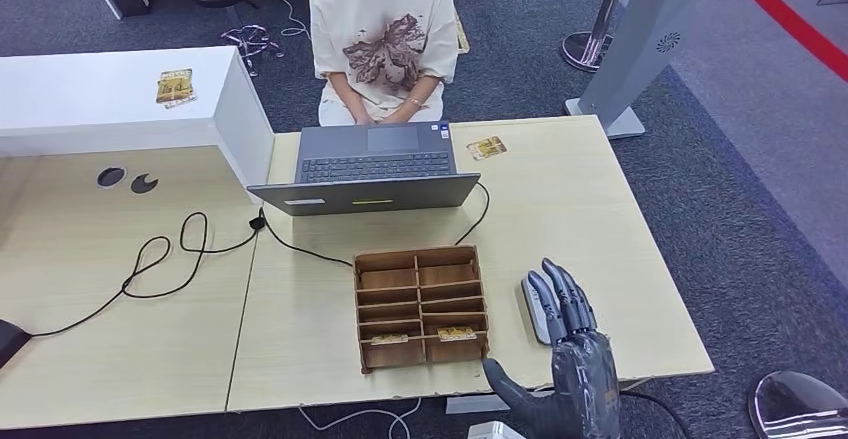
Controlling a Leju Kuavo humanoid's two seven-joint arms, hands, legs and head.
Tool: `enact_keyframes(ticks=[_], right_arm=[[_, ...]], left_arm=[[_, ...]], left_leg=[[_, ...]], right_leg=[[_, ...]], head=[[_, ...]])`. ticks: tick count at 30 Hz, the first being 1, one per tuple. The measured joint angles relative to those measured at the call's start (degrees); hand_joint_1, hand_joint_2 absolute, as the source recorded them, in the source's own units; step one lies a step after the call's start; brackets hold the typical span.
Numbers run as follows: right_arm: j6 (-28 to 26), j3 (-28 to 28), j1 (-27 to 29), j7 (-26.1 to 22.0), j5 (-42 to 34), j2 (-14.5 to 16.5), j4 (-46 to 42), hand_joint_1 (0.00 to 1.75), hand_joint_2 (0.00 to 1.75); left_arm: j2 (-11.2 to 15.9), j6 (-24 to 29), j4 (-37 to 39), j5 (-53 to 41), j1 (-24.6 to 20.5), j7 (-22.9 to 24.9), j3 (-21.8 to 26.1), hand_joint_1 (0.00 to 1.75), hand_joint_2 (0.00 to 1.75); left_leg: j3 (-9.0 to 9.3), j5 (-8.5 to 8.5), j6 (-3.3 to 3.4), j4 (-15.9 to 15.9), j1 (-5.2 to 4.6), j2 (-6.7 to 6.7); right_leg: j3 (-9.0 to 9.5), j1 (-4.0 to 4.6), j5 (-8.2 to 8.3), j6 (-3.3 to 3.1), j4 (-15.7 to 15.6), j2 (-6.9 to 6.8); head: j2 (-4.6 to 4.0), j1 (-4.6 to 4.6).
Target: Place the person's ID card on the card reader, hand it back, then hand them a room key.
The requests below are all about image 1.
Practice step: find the grey laptop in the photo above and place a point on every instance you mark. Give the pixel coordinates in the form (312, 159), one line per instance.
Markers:
(371, 194)

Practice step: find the person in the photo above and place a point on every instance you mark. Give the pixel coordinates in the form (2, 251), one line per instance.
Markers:
(384, 12)

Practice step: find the autumn print hotel card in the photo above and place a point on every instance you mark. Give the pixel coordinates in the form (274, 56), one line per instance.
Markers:
(173, 85)
(189, 103)
(389, 340)
(487, 148)
(456, 334)

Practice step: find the white counter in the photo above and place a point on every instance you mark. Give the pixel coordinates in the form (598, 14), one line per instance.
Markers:
(79, 91)

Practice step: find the black power adapter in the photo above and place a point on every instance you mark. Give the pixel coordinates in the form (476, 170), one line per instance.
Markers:
(12, 343)

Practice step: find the wooden card slot box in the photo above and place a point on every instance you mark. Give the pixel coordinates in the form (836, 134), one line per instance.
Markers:
(371, 360)

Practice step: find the shiny grey dome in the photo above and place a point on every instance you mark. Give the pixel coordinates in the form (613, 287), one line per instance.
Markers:
(795, 409)

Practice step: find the black grommet cover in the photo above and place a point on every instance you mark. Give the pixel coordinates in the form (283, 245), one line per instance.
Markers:
(142, 185)

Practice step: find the chrome stanchion post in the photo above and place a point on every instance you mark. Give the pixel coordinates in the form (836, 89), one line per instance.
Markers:
(586, 48)

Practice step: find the tan woven chair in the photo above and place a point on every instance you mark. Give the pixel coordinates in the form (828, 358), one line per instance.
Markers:
(462, 32)

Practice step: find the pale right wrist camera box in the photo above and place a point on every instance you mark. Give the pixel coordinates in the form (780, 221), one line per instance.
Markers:
(493, 431)

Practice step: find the red barrier belt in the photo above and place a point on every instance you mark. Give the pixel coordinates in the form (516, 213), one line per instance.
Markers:
(788, 18)

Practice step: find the grey kiosk stand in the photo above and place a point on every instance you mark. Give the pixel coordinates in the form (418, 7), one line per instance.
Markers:
(636, 45)

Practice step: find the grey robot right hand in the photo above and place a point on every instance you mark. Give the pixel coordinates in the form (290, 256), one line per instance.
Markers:
(586, 383)

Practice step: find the grey card reader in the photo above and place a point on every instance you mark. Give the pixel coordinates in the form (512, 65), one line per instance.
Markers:
(538, 326)

